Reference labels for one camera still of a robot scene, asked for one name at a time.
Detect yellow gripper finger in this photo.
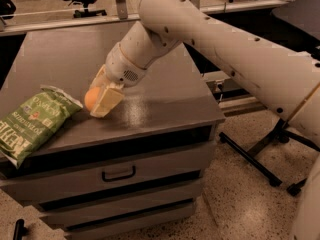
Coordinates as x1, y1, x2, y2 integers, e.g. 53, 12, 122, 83
89, 65, 110, 89
90, 86, 124, 118

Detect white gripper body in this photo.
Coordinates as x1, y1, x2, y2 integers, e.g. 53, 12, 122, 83
105, 43, 146, 87

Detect orange fruit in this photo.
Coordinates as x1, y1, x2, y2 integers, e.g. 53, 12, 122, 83
84, 87, 100, 111

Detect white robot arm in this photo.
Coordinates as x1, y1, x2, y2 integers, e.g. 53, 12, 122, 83
90, 0, 320, 146

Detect green jalapeno chip bag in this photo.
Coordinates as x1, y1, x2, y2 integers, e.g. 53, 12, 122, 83
0, 85, 83, 168

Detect grey drawer cabinet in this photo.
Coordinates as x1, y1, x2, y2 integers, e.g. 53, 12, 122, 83
0, 23, 224, 240

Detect black cylinder on floor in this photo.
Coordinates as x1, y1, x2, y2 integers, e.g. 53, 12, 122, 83
13, 219, 28, 240

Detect black metal stand legs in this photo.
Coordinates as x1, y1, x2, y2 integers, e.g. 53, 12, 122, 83
218, 118, 320, 197

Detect black drawer handle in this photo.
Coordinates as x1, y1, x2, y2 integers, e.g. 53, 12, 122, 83
101, 165, 136, 183

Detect grey metal rail frame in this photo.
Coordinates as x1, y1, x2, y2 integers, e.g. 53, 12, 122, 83
202, 71, 266, 117

